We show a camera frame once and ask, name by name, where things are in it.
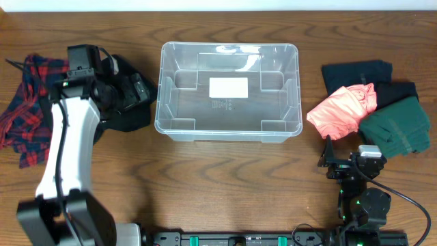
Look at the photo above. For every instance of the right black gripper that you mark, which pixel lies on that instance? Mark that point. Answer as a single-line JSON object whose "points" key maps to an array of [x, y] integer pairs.
{"points": [[340, 166]]}

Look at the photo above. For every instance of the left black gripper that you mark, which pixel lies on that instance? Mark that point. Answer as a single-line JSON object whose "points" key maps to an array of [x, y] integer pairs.
{"points": [[137, 91]]}

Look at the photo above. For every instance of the black garment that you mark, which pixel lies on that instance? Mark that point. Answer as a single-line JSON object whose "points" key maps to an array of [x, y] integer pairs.
{"points": [[123, 121]]}

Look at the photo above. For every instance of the pink garment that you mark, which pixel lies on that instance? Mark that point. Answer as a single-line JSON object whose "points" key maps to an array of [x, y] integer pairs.
{"points": [[341, 113]]}

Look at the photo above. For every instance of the red navy plaid shirt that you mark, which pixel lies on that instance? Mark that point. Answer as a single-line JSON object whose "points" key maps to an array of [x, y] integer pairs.
{"points": [[26, 123]]}

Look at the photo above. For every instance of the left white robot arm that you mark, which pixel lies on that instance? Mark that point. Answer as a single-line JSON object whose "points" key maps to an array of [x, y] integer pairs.
{"points": [[64, 210]]}

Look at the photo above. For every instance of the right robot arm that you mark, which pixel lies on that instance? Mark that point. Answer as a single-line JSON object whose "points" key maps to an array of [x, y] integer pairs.
{"points": [[363, 210]]}

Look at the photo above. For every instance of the dark green folded garment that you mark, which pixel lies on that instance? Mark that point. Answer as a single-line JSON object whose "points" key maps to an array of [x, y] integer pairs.
{"points": [[400, 128]]}

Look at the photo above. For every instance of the dark navy folded garment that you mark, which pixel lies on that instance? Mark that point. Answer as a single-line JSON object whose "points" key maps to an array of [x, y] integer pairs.
{"points": [[354, 73]]}

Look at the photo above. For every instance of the clear plastic storage bin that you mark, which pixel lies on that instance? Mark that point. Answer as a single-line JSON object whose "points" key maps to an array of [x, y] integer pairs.
{"points": [[271, 114]]}

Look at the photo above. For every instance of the black folded cloth right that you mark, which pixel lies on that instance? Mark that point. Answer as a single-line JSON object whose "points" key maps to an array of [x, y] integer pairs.
{"points": [[389, 93]]}

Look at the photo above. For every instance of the white label in bin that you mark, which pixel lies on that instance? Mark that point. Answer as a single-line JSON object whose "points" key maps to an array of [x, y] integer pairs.
{"points": [[234, 87]]}

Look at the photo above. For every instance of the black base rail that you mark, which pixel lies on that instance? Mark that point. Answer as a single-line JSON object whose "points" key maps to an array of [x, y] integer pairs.
{"points": [[303, 238]]}

